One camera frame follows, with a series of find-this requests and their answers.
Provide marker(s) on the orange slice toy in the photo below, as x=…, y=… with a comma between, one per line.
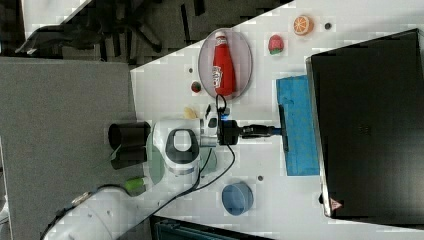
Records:
x=303, y=25

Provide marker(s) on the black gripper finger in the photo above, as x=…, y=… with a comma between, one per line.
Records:
x=259, y=128
x=259, y=135

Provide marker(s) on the red toy strawberry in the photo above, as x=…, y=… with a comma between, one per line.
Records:
x=196, y=87

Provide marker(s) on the grey round plate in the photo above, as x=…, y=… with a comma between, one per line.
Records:
x=241, y=57

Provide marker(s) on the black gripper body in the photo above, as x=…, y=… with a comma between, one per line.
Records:
x=229, y=132

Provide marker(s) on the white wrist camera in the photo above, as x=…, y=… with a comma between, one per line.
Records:
x=212, y=118

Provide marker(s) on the pink toy strawberry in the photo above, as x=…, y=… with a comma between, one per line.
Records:
x=275, y=44

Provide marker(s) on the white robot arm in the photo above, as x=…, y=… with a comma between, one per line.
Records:
x=174, y=164

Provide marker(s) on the red ketchup bottle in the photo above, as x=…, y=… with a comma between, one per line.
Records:
x=223, y=73

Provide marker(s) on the silver black toaster oven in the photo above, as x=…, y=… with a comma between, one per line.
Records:
x=364, y=107

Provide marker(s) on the green toy pepper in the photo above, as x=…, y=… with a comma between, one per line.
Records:
x=136, y=185

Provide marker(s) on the blue cup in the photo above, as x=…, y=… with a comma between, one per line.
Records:
x=237, y=198

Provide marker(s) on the yellow toy banana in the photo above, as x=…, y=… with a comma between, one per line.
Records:
x=189, y=113

